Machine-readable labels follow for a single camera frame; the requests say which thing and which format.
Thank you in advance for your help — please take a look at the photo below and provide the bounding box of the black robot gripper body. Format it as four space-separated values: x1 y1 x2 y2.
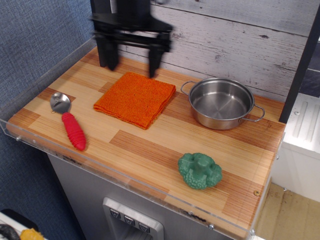
91 0 173 52

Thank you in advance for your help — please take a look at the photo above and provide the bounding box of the stainless steel pot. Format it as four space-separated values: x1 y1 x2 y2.
180 77 265 130

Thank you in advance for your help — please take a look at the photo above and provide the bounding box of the white toy sink unit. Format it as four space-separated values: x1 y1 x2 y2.
271 93 320 202

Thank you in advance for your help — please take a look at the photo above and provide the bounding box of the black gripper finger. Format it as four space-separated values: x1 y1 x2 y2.
99 38 119 71
148 44 166 78

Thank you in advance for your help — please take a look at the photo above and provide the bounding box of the dark vertical post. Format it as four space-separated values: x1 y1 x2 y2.
90 0 111 63
279 7 320 124

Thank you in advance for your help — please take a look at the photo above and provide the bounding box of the silver dispenser button panel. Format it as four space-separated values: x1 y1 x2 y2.
102 197 165 240

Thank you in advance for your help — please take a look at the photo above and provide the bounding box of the right dark vertical post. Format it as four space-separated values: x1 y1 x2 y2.
279 7 320 124

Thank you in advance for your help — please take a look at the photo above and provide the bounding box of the green toy broccoli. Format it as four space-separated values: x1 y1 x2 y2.
177 152 223 190

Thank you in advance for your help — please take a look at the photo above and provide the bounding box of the red handled ice cream scoop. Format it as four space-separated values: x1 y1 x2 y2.
49 92 87 151

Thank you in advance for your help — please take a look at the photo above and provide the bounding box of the orange folded cloth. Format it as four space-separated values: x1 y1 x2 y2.
93 72 176 130

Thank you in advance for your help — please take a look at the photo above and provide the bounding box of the grey toy fridge cabinet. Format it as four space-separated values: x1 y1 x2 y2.
49 155 228 240

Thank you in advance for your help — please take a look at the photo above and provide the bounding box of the left dark vertical post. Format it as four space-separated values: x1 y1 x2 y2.
90 0 111 63

